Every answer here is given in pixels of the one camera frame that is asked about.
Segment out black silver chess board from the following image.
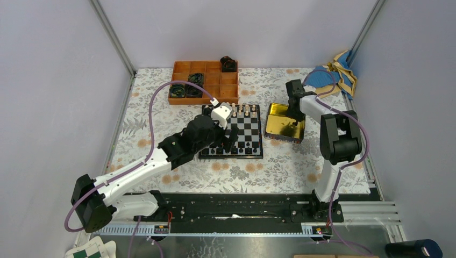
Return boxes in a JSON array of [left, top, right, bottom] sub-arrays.
[[198, 103, 263, 160]]

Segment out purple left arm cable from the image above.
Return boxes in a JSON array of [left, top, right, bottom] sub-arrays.
[[64, 80, 219, 234]]

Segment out black coil middle compartment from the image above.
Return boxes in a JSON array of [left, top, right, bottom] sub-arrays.
[[184, 73, 205, 98]]

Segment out black green coil left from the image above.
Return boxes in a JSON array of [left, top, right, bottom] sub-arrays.
[[168, 83, 186, 98]]

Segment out black coil compartment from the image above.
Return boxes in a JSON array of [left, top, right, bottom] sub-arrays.
[[220, 56, 238, 73], [184, 73, 205, 98]]

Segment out green white checkered paper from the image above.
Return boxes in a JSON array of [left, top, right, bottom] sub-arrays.
[[65, 236, 117, 258]]

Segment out black coil top compartment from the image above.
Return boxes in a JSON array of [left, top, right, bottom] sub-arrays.
[[220, 56, 238, 73]]

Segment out black cylinder bottom right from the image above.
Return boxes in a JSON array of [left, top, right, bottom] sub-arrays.
[[384, 239, 443, 258]]

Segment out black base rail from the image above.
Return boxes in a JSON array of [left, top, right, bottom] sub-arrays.
[[133, 191, 344, 234]]

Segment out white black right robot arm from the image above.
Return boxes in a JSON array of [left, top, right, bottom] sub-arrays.
[[286, 80, 362, 221]]

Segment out gold tin of black pieces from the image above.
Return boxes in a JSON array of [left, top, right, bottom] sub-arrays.
[[265, 103, 305, 144]]

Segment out orange compartment tray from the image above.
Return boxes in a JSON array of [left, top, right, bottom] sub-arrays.
[[167, 61, 239, 105]]

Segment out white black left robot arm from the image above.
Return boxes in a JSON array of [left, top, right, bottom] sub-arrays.
[[64, 114, 239, 233]]

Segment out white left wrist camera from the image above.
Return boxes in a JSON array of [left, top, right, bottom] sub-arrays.
[[210, 99, 234, 129]]

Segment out blue yellow cloth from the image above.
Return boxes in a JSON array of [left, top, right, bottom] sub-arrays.
[[303, 51, 358, 99]]

